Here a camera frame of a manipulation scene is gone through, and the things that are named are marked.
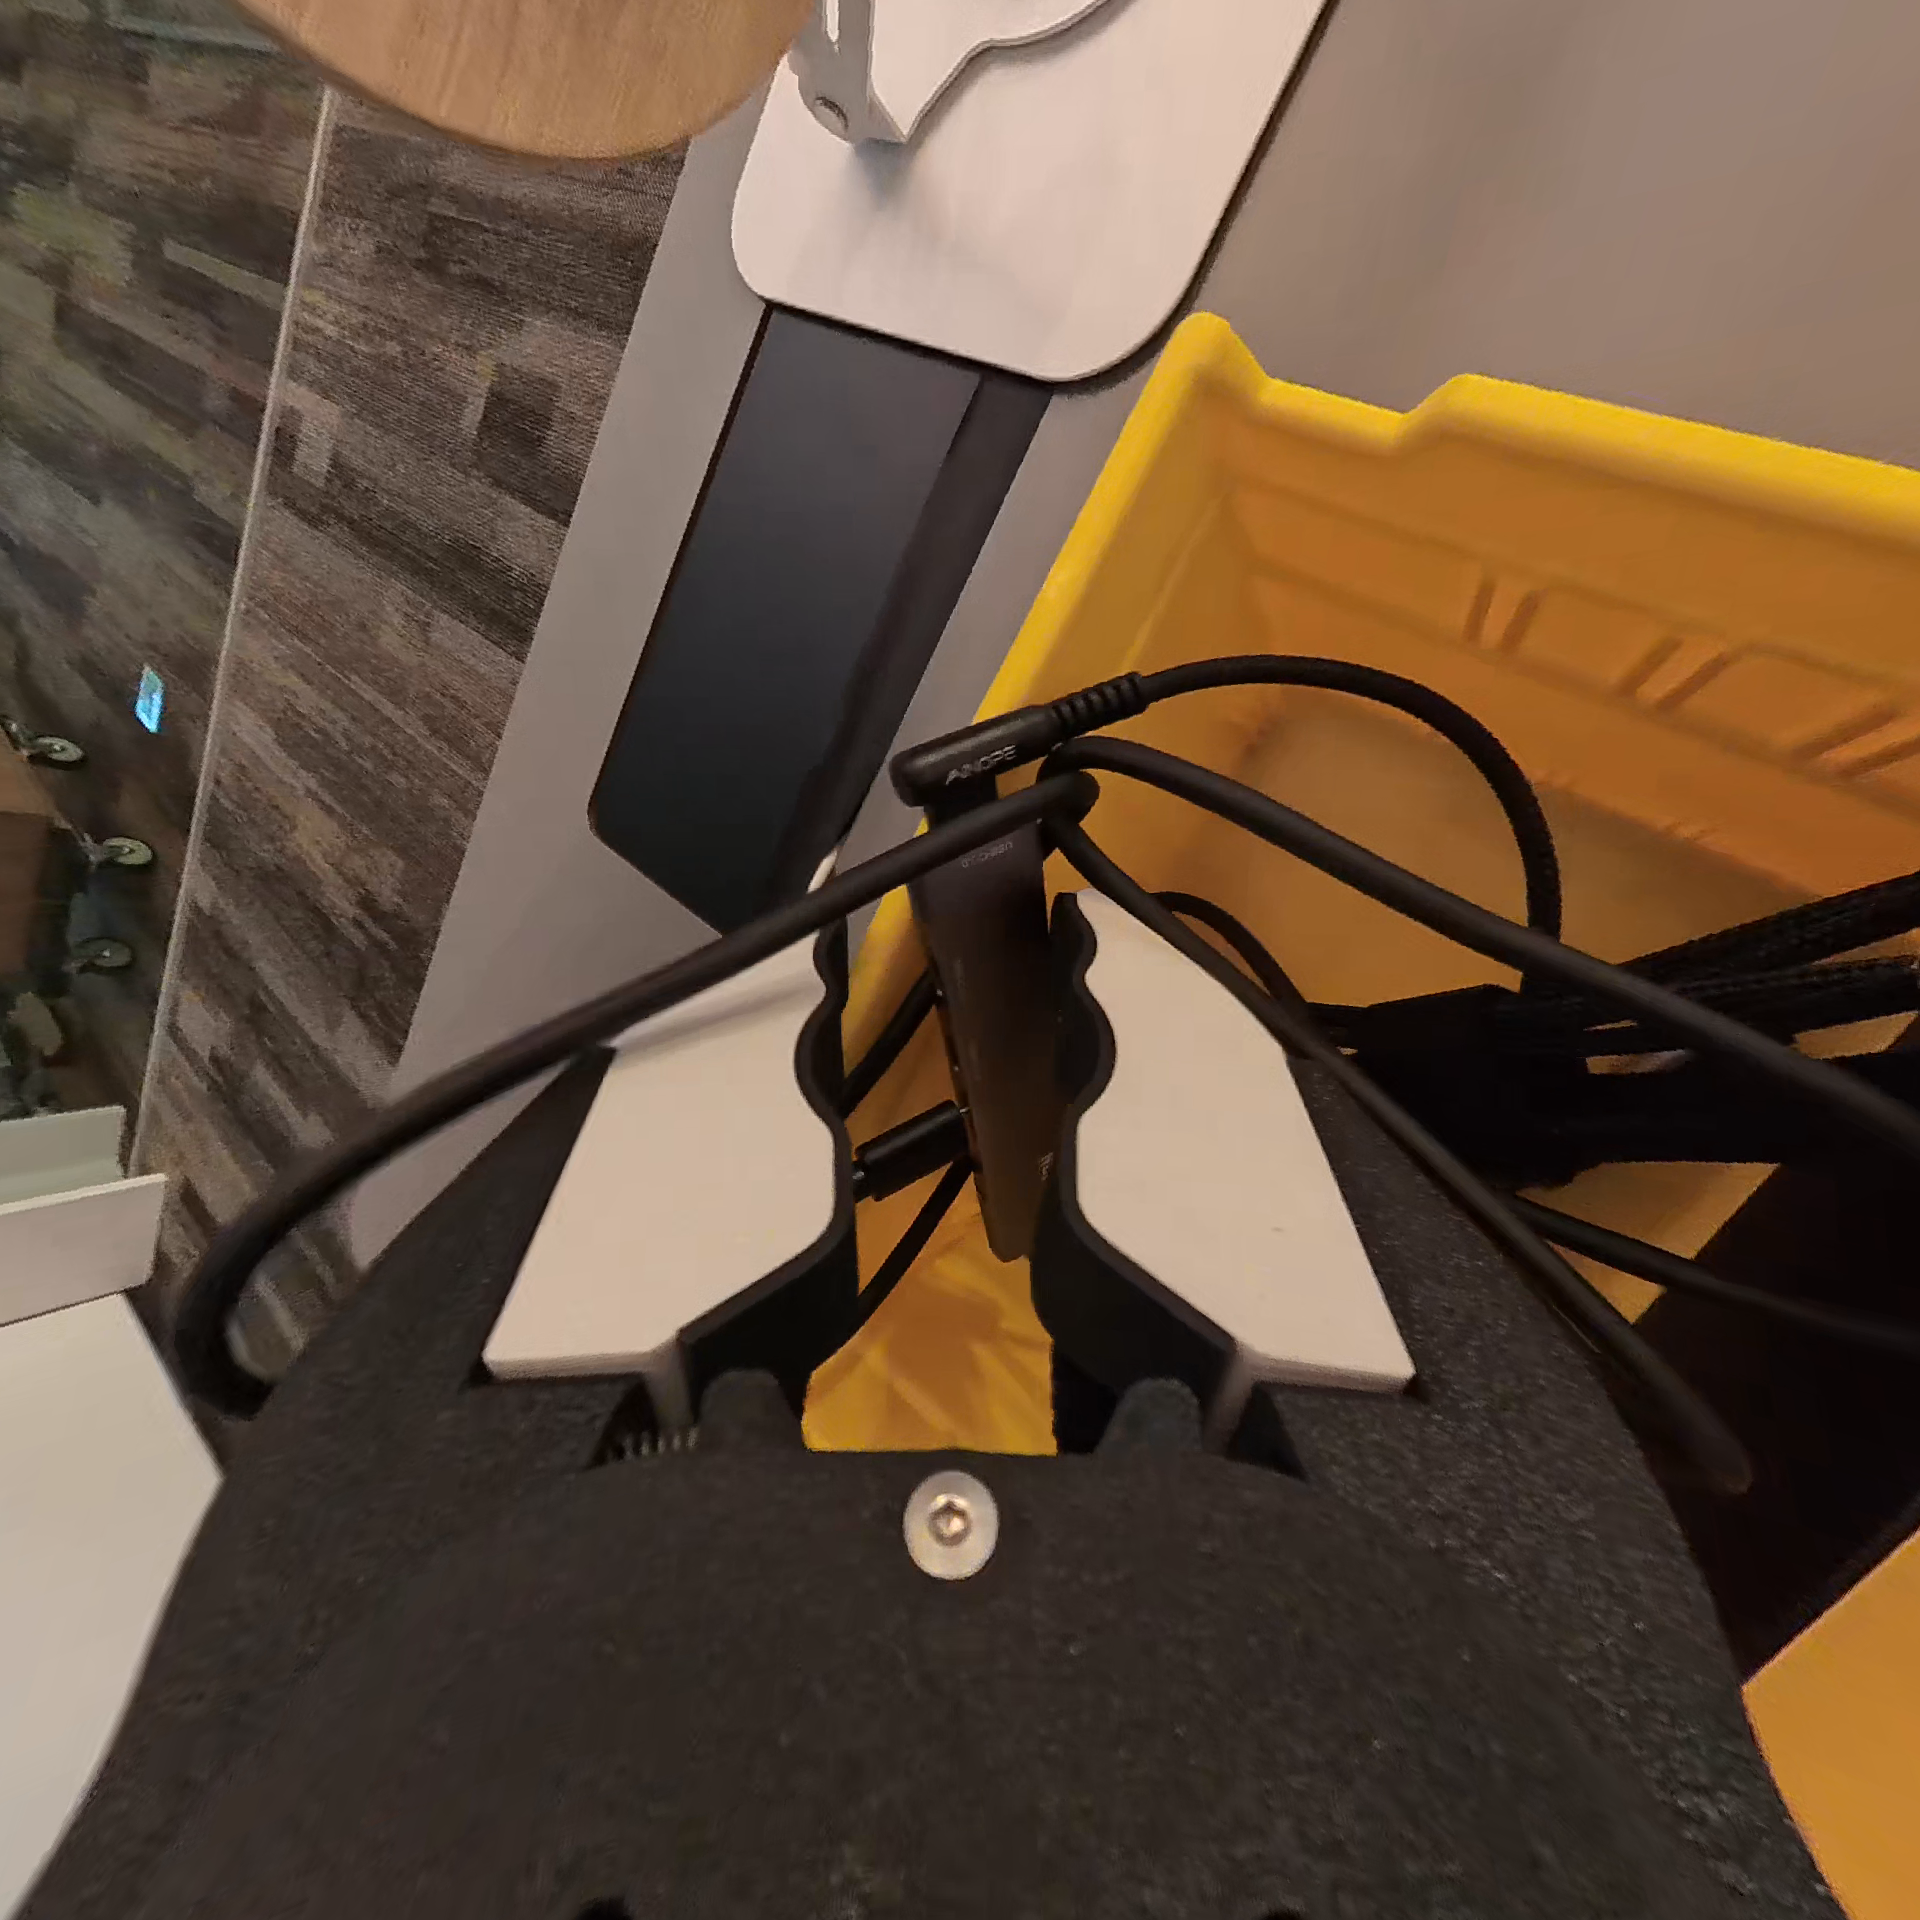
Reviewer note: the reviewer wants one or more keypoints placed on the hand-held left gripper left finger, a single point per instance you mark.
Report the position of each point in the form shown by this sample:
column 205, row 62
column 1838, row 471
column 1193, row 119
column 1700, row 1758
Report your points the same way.
column 675, row 1201

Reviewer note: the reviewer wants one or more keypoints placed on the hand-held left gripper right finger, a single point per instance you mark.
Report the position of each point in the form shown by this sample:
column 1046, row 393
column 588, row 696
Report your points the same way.
column 1214, row 1201

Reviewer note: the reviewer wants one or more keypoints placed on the grey usb hub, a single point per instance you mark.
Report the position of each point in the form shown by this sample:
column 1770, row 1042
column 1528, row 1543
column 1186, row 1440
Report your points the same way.
column 990, row 974

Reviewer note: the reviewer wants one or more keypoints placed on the yellow plastic bin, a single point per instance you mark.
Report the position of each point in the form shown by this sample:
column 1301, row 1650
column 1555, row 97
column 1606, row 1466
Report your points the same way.
column 1500, row 600

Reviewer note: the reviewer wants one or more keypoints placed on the dark phone on table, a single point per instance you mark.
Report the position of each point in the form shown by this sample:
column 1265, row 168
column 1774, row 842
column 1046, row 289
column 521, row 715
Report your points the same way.
column 810, row 600

